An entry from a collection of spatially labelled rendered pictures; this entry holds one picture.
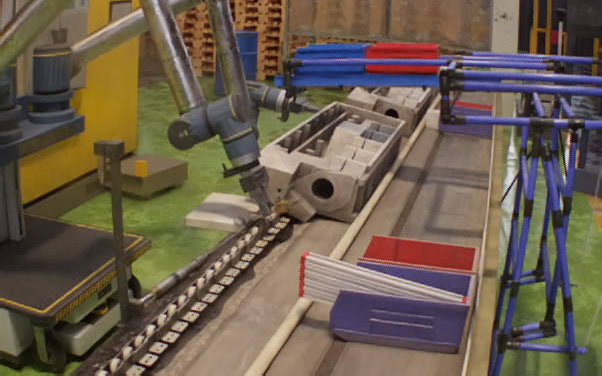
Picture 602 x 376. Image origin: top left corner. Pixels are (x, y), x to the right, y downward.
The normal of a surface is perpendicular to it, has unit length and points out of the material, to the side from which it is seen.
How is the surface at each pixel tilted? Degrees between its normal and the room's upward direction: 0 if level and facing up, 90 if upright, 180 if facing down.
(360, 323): 92
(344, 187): 90
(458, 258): 88
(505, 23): 90
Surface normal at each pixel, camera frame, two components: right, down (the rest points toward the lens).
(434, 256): -0.28, 0.23
